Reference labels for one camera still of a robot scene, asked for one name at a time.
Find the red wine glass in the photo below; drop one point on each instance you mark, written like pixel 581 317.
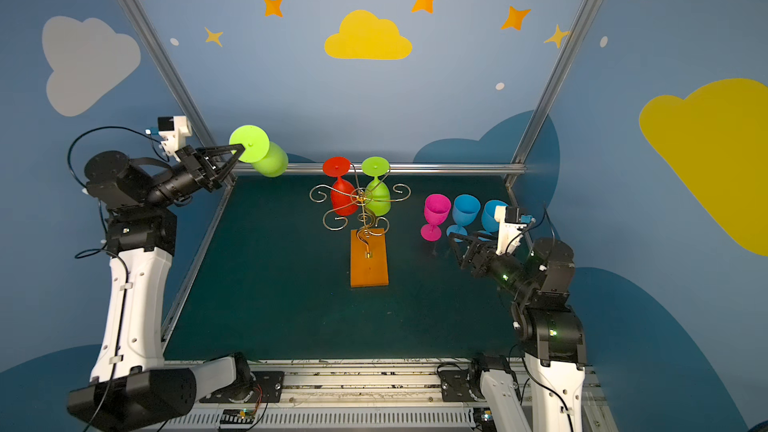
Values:
pixel 341 186

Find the horizontal aluminium back rail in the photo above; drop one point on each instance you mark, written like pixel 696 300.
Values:
pixel 458 169

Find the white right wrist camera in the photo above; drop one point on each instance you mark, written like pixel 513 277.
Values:
pixel 513 223

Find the blue wine glass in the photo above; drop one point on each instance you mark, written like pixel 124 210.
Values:
pixel 490 225
pixel 464 212

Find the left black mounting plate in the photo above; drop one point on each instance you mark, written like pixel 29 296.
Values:
pixel 264 387

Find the black mounting plate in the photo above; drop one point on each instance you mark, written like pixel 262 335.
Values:
pixel 460 385
pixel 264 387

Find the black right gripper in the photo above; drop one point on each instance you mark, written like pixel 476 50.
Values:
pixel 474 255

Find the orange wooden rack base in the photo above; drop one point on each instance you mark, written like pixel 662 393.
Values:
pixel 368 259

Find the left aluminium corner post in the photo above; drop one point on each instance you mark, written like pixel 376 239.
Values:
pixel 142 25

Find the green wine glass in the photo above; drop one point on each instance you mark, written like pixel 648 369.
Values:
pixel 377 193
pixel 264 155

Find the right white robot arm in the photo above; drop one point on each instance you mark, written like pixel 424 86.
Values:
pixel 550 334

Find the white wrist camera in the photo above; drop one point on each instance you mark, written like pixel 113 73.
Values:
pixel 513 223
pixel 172 132

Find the small circuit board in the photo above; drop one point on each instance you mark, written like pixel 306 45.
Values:
pixel 483 420
pixel 238 418

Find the left small circuit board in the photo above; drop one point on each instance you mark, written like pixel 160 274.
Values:
pixel 238 418

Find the pink wine glass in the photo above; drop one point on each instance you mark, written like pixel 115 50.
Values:
pixel 437 207

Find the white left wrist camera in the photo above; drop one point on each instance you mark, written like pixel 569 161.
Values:
pixel 172 132

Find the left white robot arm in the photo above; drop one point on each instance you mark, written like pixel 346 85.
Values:
pixel 130 386

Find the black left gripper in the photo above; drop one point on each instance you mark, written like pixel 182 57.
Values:
pixel 201 167

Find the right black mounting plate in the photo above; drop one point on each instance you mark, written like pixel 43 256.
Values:
pixel 460 385

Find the right small circuit board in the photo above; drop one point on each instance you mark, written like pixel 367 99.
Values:
pixel 483 420

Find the gold wire glass rack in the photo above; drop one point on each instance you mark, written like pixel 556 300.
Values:
pixel 358 203

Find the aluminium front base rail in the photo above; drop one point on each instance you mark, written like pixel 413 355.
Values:
pixel 388 395

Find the right aluminium corner post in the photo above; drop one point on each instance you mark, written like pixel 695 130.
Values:
pixel 580 26

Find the aluminium corner post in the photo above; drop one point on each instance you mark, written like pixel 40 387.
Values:
pixel 580 26
pixel 142 25

